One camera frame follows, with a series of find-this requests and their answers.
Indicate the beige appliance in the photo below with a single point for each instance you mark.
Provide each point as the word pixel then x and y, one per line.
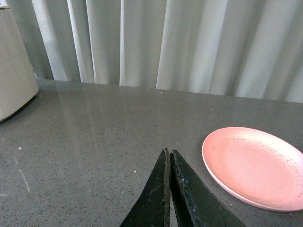
pixel 18 84

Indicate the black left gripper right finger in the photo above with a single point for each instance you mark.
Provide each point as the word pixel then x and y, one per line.
pixel 195 205

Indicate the white curtain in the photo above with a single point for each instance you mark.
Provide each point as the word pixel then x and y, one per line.
pixel 246 48

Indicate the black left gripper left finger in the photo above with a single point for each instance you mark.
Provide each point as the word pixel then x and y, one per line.
pixel 152 209

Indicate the pink plate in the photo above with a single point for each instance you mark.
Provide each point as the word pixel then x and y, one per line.
pixel 255 167

